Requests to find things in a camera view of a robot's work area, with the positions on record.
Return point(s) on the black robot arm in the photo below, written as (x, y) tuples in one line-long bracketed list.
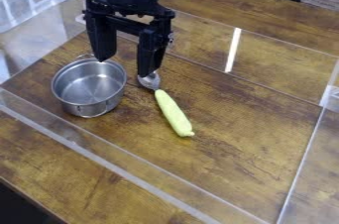
[(141, 18)]

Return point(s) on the small steel pot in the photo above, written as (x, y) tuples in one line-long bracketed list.
[(89, 86)]

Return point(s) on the clear acrylic enclosure panel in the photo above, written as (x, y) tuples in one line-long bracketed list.
[(176, 190)]

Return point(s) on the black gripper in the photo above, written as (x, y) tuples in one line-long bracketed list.
[(147, 20)]

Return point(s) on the green handled metal spoon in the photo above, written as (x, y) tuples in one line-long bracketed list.
[(168, 106)]

